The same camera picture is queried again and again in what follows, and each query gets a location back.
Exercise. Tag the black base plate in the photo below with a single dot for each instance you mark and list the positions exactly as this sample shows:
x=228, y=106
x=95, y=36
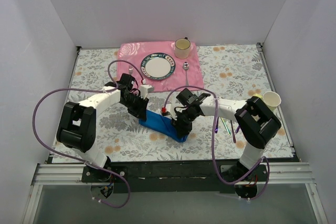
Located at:
x=168, y=176

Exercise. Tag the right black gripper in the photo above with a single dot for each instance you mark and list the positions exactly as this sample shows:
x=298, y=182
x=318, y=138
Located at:
x=182, y=123

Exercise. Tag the white plate with patterned rim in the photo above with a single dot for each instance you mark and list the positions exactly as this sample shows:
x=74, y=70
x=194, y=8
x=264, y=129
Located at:
x=158, y=66

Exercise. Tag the pink satin placemat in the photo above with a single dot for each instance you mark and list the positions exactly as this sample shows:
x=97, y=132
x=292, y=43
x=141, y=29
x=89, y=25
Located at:
x=133, y=53

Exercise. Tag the pale yellow paper cup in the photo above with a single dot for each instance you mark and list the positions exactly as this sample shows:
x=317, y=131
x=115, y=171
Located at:
x=271, y=99

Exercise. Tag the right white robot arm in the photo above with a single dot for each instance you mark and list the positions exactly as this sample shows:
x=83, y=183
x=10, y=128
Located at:
x=257, y=122

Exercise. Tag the blue satin napkin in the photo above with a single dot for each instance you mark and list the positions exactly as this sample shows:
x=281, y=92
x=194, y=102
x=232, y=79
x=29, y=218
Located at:
x=161, y=124

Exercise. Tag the cream mug with dark rim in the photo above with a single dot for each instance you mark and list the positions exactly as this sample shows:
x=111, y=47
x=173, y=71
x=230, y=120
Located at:
x=182, y=48

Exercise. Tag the silver spoon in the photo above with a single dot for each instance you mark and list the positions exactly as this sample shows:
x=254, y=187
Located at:
x=186, y=68

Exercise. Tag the iridescent purple fork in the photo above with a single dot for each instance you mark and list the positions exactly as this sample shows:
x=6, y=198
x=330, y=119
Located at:
x=233, y=132

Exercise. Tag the floral tablecloth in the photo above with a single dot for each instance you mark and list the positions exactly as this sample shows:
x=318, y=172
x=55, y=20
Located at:
x=233, y=72

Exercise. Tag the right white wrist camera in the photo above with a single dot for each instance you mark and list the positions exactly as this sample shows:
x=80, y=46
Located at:
x=169, y=110

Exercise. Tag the silver fork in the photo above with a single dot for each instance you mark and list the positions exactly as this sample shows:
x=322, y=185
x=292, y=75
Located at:
x=130, y=70

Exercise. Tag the aluminium frame rail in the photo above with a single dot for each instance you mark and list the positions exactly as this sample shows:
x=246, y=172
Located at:
x=71, y=174

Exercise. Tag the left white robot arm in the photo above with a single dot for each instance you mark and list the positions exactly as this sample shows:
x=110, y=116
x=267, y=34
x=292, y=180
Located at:
x=77, y=126

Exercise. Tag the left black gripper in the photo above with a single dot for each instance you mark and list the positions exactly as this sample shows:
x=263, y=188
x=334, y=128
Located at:
x=138, y=106

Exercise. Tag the iridescent purple spoon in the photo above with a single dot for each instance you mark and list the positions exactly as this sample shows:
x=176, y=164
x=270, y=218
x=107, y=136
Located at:
x=216, y=125

